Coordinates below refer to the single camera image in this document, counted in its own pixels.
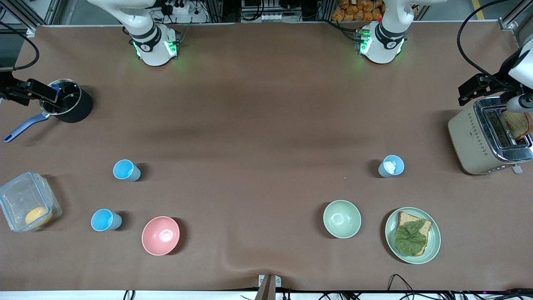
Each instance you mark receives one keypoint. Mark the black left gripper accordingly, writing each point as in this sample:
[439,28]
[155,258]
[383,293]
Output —
[490,83]

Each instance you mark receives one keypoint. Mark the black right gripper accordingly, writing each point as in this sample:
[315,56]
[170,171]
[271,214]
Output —
[9,92]

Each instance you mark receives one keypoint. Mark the plain blue plastic cup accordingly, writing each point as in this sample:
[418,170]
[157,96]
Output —
[104,220]
[125,170]

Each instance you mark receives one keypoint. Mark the blue cup holding white paper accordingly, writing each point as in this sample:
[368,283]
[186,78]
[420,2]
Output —
[383,170]

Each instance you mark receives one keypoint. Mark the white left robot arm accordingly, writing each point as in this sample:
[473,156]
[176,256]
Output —
[383,41]

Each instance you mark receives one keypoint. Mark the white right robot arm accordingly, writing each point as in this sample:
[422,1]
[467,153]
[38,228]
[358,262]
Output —
[152,41]

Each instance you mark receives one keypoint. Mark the glass lid with blue knob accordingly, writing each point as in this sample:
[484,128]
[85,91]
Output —
[64,100]

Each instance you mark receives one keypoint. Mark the beige and chrome toaster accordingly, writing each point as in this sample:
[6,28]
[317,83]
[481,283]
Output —
[466,137]

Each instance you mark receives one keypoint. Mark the brown bread slice in toaster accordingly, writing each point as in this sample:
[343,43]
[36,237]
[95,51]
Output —
[516,124]

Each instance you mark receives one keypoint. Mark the crumpled white paper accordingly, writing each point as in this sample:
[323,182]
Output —
[390,166]

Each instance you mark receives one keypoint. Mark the clear plastic food container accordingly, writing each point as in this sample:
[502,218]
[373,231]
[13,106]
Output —
[21,200]

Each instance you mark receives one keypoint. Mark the yellow orange fruit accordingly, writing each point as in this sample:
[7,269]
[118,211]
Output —
[36,216]

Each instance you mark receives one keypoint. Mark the orange snack bags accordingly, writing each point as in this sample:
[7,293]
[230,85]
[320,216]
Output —
[358,10]

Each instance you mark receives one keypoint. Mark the brown bread slice under lettuce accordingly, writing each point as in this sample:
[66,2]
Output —
[424,228]

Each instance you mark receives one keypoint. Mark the pale green plate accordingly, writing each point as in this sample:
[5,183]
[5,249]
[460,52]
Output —
[433,243]

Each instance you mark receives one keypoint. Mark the green lettuce leaf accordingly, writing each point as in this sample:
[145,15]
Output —
[410,238]

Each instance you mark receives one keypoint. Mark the pale green bowl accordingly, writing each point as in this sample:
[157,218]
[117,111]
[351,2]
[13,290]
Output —
[342,218]

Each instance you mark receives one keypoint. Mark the pink bowl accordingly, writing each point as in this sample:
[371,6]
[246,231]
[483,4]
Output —
[160,235]

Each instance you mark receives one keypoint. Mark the white power strip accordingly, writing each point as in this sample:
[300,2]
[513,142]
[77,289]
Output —
[272,17]

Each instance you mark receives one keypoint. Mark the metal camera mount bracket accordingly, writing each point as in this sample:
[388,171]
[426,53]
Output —
[270,285]

